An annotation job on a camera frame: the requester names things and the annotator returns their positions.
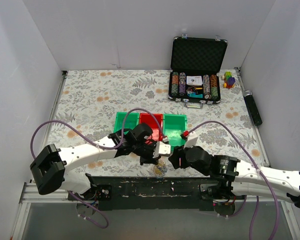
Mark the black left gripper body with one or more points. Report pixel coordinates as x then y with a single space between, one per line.
148 153

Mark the green plastic bin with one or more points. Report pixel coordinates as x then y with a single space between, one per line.
131 121
173 126

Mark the black poker chip case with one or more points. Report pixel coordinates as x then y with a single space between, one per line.
193 56

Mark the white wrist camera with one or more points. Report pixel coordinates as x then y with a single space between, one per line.
190 138
162 148

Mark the floral table mat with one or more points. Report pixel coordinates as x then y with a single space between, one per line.
90 99

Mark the red plastic bin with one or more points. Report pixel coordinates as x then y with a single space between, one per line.
146 118

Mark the white card deck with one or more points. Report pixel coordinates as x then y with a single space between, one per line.
194 80

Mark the teal plastic piece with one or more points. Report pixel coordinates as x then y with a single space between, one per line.
194 95

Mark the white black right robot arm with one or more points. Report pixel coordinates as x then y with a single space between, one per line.
233 177

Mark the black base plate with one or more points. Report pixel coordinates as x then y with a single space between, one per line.
149 193

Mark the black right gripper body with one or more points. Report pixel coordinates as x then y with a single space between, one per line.
177 160

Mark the black cylindrical flashlight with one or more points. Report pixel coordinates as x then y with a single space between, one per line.
252 107

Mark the green plastic bin right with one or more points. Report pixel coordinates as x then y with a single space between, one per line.
173 126

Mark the green plastic bin left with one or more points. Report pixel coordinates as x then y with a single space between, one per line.
131 121

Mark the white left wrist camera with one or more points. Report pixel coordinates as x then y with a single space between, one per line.
162 148

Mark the colourful toy block train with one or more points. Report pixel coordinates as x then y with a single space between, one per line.
228 80

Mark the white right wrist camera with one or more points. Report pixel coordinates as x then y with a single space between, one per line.
190 138

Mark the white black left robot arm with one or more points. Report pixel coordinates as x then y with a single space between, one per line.
53 168

